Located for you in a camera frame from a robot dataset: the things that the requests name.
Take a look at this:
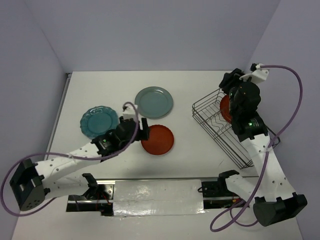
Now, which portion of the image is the grey-blue round plate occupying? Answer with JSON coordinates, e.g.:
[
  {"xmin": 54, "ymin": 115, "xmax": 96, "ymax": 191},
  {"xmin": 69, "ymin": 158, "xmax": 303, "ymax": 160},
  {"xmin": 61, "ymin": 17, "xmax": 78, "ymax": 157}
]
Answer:
[{"xmin": 134, "ymin": 86, "xmax": 174, "ymax": 119}]

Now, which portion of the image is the orange scalloped plate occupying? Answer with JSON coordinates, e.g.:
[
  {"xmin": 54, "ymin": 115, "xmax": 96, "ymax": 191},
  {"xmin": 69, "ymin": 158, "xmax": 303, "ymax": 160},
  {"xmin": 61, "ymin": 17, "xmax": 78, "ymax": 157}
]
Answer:
[{"xmin": 141, "ymin": 124, "xmax": 175, "ymax": 156}]

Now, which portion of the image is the teal ornate plate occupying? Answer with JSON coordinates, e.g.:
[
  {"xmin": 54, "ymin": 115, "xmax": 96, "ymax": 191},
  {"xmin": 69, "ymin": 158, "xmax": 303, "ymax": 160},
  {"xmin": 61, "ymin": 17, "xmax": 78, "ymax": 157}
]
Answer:
[{"xmin": 79, "ymin": 105, "xmax": 119, "ymax": 139}]

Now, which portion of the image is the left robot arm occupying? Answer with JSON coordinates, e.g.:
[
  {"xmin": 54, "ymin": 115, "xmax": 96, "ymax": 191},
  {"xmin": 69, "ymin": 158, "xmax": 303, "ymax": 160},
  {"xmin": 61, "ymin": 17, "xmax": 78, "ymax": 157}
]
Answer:
[{"xmin": 9, "ymin": 117, "xmax": 150, "ymax": 216}]

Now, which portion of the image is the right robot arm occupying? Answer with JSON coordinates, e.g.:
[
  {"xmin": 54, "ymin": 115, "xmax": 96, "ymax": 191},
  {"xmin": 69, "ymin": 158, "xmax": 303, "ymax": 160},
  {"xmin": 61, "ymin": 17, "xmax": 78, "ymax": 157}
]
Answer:
[{"xmin": 217, "ymin": 64, "xmax": 308, "ymax": 227}]

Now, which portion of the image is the silver taped panel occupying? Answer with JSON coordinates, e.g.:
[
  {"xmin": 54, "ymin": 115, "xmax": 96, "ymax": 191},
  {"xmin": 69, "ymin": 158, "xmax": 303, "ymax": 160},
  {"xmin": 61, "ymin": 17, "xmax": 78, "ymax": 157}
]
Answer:
[{"xmin": 113, "ymin": 179, "xmax": 205, "ymax": 217}]

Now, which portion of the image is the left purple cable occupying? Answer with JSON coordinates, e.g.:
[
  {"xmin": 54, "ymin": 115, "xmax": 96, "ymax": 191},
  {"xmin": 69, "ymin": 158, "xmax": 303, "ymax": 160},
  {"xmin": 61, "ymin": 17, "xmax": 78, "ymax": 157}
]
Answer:
[{"xmin": 0, "ymin": 101, "xmax": 140, "ymax": 217}]

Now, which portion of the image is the purple cable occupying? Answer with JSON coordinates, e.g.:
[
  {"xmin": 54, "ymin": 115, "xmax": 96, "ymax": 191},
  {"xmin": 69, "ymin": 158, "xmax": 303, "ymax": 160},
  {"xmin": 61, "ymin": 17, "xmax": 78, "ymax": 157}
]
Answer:
[
  {"xmin": 209, "ymin": 64, "xmax": 303, "ymax": 232},
  {"xmin": 0, "ymin": 101, "xmax": 140, "ymax": 217}
]

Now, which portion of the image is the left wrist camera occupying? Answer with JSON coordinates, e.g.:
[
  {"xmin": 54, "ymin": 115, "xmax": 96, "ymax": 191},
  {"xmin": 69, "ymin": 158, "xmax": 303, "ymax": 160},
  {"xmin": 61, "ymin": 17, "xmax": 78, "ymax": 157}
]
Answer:
[{"xmin": 122, "ymin": 105, "xmax": 137, "ymax": 122}]

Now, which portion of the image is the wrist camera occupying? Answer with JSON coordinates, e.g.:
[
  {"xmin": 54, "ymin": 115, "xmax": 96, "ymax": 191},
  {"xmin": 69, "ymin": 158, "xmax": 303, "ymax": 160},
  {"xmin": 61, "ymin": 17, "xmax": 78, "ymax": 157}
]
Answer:
[
  {"xmin": 239, "ymin": 63, "xmax": 270, "ymax": 85},
  {"xmin": 122, "ymin": 105, "xmax": 137, "ymax": 122}
]

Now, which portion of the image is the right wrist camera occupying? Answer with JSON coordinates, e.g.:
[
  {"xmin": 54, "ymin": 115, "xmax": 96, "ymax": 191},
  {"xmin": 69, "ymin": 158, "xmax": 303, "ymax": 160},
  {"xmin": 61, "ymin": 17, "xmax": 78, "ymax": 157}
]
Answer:
[{"xmin": 239, "ymin": 63, "xmax": 270, "ymax": 85}]

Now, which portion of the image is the wire dish rack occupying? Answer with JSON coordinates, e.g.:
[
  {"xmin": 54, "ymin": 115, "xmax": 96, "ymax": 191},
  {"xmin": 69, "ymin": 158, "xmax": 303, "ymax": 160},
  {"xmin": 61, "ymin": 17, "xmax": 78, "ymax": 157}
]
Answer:
[{"xmin": 191, "ymin": 89, "xmax": 281, "ymax": 170}]

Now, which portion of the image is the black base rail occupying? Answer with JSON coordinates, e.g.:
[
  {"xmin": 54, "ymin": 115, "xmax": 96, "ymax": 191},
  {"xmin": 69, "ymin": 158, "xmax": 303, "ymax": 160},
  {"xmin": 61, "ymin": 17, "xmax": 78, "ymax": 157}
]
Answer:
[{"xmin": 66, "ymin": 178, "xmax": 241, "ymax": 217}]

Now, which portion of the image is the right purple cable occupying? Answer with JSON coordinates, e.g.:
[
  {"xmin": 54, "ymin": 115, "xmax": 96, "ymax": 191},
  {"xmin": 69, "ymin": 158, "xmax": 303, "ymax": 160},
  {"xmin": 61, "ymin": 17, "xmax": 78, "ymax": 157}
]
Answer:
[{"xmin": 209, "ymin": 64, "xmax": 303, "ymax": 232}]

